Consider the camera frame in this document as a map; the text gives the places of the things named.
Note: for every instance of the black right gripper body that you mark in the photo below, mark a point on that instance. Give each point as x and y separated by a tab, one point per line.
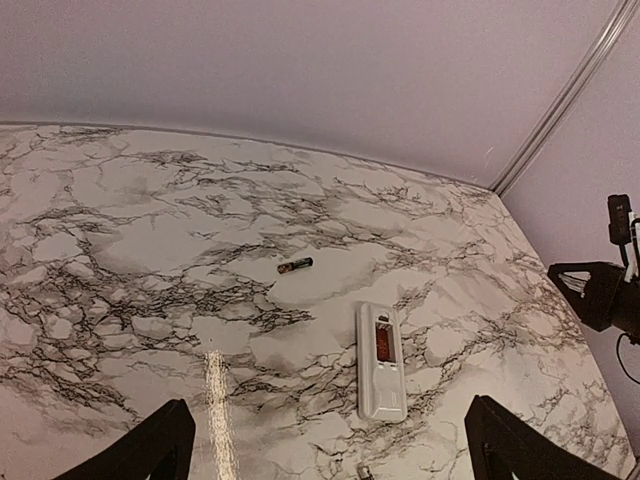
631	305

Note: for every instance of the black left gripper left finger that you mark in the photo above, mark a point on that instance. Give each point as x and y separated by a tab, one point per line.
160	447

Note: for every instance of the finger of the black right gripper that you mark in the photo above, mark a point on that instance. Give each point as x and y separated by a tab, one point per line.
596	292

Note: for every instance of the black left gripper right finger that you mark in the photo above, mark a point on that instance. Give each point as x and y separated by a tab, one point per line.
502	446

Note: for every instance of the white remote control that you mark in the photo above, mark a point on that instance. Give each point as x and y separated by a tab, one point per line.
380	366

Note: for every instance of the black AA battery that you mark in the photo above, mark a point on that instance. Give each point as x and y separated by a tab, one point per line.
364	473

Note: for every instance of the copper top AA battery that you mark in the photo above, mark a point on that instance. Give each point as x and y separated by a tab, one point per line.
294	265

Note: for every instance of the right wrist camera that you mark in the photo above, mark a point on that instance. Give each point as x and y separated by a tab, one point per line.
621	233

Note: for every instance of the right aluminium frame post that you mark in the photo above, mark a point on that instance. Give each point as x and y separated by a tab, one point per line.
558	110

